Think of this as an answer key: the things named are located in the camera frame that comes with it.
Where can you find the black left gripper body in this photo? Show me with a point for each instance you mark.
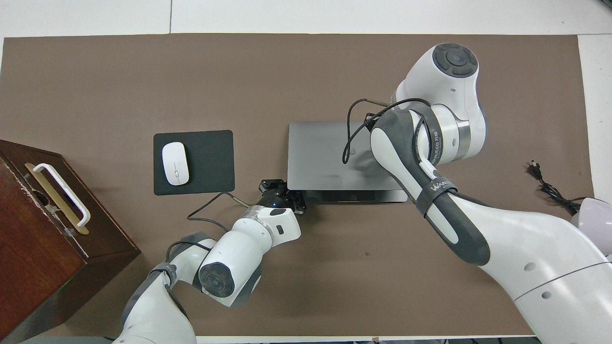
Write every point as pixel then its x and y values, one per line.
pixel 276 198

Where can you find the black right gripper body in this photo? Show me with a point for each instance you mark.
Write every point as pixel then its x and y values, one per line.
pixel 371 119

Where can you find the silver grey laptop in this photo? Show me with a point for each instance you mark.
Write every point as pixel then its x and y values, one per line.
pixel 320 157

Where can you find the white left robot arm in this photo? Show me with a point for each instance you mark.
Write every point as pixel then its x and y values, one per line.
pixel 239 253

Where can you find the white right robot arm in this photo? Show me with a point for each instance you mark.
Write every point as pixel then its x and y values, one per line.
pixel 526 258

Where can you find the black mouse pad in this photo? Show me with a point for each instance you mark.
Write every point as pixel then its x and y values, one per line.
pixel 210 162

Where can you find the white computer mouse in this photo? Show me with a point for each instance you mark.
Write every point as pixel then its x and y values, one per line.
pixel 175 162

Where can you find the brown table mat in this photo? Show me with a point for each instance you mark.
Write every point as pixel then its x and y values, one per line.
pixel 95 86

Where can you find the white desk lamp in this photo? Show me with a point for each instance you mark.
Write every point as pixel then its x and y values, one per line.
pixel 595 220

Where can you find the dark brown wooden box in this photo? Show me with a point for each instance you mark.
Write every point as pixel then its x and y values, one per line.
pixel 28 248

